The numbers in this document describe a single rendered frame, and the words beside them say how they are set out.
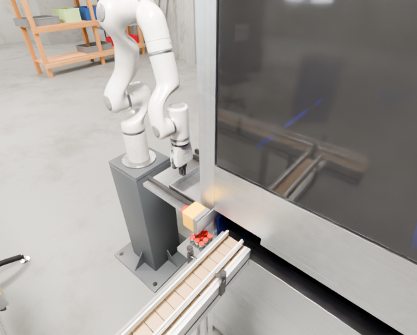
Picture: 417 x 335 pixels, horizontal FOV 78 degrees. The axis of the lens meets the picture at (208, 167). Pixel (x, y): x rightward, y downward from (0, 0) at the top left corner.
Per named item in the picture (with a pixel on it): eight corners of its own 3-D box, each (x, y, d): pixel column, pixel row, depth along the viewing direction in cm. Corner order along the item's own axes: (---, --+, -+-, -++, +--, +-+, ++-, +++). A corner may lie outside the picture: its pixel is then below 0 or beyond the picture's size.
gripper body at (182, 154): (176, 147, 103) (178, 170, 110) (194, 137, 110) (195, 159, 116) (165, 141, 107) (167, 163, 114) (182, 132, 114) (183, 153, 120)
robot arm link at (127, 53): (143, 111, 131) (113, 121, 121) (129, 98, 135) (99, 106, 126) (148, 2, 94) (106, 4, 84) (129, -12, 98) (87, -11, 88)
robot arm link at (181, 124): (176, 143, 102) (193, 135, 107) (173, 111, 94) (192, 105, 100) (163, 135, 107) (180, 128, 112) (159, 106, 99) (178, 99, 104)
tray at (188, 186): (260, 193, 120) (261, 187, 118) (226, 226, 104) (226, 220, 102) (206, 165, 138) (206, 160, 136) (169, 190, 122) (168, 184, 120)
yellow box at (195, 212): (210, 223, 95) (210, 209, 91) (197, 235, 91) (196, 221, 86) (195, 213, 99) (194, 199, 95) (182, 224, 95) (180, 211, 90)
